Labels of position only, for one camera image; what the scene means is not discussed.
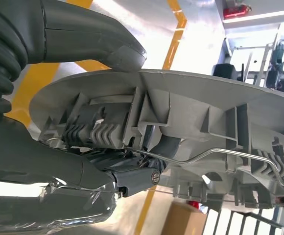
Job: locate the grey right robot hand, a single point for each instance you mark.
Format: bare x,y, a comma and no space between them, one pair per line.
34,155

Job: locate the brown cardboard box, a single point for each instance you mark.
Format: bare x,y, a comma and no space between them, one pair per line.
181,220

